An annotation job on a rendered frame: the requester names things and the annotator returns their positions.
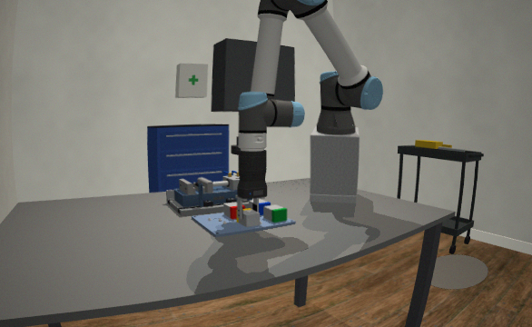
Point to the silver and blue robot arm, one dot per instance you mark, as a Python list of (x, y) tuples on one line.
[(258, 110)]

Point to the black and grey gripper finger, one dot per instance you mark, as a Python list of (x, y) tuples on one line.
[(239, 207), (255, 204)]

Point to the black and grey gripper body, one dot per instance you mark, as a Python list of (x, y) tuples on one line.
[(252, 165)]

